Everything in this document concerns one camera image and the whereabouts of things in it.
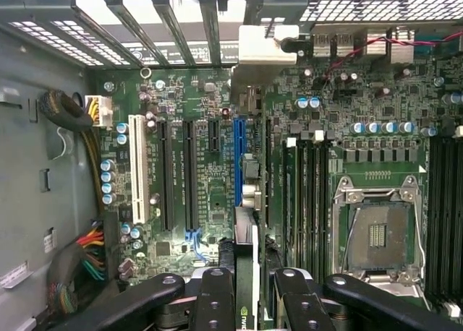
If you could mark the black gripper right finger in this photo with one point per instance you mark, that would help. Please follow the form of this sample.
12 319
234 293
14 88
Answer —
300 302

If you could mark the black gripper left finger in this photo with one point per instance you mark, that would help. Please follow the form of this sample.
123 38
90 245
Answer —
217 302

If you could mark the thin metal locking lever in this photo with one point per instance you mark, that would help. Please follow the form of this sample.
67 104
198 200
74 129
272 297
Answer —
348 244
422 244

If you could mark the silver socket cover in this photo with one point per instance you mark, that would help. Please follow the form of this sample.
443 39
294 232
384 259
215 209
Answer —
383 278

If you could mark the RAM slot with black latches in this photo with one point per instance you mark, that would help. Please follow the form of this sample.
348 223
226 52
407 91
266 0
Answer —
459 219
325 201
435 219
305 201

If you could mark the RAM slot with white latches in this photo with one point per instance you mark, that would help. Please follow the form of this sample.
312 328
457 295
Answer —
449 219
315 201

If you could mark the CPU socket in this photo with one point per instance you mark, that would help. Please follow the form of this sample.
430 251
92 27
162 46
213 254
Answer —
380 237

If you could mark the green motherboard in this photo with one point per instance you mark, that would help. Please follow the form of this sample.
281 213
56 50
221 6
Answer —
220 179

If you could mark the long black expansion slot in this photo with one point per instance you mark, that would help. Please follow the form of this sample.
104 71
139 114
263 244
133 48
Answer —
190 172
165 172
268 172

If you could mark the blue expansion slot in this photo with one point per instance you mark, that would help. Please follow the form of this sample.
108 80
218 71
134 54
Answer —
239 157

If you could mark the white expansion slot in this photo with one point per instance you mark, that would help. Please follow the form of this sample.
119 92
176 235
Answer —
139 164

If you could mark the short black expansion slot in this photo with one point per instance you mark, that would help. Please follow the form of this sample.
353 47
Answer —
214 136

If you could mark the white power connector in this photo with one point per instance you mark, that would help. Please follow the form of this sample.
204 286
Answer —
103 110

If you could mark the dark grey PC case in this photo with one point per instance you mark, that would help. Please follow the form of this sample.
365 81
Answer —
21 164

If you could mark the silver USB port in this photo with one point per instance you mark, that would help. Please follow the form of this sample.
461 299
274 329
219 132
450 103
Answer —
322 45
343 45

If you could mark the metal slot cover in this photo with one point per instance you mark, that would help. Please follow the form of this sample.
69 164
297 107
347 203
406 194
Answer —
174 31
136 31
211 31

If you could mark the ribbed silver port block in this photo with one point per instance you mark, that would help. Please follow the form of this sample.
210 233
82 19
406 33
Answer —
378 42

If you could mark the tall silver port block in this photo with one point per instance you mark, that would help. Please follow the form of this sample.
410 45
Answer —
401 45

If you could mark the teal serial port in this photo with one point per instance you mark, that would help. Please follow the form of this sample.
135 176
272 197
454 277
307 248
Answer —
427 45

